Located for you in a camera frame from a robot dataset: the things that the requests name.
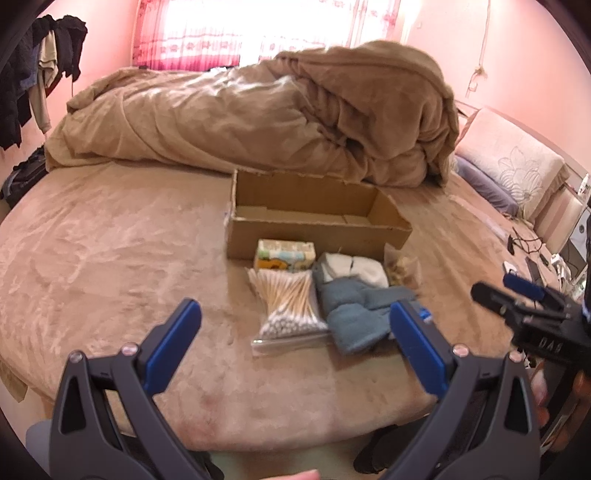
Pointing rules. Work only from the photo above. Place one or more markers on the purple pillow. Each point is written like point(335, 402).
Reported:
point(486, 187)

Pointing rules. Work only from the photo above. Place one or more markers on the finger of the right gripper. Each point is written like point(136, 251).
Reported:
point(504, 304)
point(537, 293)

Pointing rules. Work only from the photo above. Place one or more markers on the dark hanging clothes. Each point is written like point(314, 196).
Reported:
point(49, 50)

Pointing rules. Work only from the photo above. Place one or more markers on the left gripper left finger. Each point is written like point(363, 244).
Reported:
point(85, 440)

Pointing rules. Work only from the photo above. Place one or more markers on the white socks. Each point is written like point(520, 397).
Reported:
point(369, 271)

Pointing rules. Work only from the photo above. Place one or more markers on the pink window curtain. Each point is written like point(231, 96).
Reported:
point(203, 35)

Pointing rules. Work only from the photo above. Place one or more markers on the white bedside cabinet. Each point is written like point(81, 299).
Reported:
point(560, 219)

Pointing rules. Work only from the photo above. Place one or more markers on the small clear snack bag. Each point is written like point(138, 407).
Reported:
point(401, 269)

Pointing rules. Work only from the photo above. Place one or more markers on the bag of cotton swabs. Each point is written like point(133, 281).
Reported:
point(292, 319)

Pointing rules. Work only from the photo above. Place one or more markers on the person's right hand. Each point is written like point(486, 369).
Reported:
point(540, 393)

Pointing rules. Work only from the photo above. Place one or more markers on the cream floral pillow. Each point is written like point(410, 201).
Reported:
point(528, 170)

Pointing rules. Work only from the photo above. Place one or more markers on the white wireless charger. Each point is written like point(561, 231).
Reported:
point(509, 268)

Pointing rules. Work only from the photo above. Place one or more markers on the black smartphone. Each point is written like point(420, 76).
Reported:
point(535, 274)

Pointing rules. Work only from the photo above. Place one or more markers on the green orange tissue pack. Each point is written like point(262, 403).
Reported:
point(284, 255)

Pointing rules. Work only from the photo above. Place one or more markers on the blue grey socks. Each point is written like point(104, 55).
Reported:
point(358, 315)

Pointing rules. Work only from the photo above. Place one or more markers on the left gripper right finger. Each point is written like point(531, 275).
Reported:
point(484, 424)

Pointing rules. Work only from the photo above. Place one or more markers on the brown cardboard box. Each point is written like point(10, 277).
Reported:
point(334, 215)

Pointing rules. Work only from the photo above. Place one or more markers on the tan fleece blanket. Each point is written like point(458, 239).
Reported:
point(381, 112)

